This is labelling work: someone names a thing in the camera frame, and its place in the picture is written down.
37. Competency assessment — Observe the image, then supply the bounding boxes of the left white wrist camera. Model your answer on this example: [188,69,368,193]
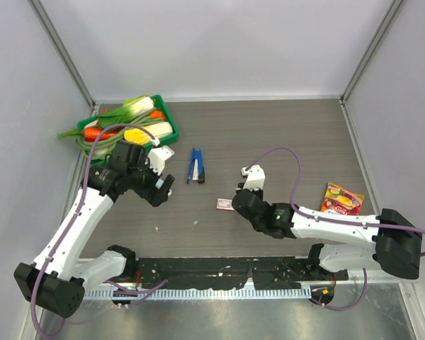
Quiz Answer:
[147,146,175,176]

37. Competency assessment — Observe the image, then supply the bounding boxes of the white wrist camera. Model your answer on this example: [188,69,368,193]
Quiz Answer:
[238,164,266,191]
[147,146,175,176]

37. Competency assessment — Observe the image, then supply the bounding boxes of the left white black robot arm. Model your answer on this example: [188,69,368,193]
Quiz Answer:
[13,141,174,318]

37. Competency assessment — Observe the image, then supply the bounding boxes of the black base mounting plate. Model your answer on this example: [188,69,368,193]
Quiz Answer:
[122,256,349,290]

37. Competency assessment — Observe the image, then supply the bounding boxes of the large orange carrot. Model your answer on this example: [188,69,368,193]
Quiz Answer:
[83,127,120,142]

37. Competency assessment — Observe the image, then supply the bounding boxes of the green long beans bundle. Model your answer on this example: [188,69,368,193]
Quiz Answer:
[74,115,168,160]

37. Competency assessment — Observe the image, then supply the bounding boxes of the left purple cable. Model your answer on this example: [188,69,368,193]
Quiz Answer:
[30,123,169,337]

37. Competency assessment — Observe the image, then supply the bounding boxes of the dark blue stapler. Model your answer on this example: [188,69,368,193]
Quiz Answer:
[186,148,205,184]

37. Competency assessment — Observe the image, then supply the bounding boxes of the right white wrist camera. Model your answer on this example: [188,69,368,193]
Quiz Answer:
[238,164,266,191]

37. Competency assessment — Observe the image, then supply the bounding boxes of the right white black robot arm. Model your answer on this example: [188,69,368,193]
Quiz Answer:
[232,189,422,280]

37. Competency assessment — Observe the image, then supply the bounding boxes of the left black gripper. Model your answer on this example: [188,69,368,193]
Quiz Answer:
[127,152,174,206]

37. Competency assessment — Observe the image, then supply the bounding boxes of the upper white bok choy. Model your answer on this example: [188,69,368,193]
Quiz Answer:
[97,96,155,129]

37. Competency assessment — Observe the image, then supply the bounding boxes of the purple cable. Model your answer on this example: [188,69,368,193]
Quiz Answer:
[30,123,169,337]
[246,147,425,310]

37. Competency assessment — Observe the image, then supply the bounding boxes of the colourful candy bag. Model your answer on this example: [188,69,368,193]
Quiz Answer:
[320,182,365,215]

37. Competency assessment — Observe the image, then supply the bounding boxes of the green plastic tray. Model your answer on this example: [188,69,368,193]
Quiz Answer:
[60,95,179,151]

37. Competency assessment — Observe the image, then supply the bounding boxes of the small orange carrot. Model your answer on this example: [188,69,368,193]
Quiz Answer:
[149,110,165,120]

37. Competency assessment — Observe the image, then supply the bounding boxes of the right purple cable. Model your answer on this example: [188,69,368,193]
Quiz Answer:
[246,147,425,310]

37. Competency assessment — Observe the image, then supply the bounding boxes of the yellow white napa cabbage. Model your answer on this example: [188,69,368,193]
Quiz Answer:
[123,122,173,145]

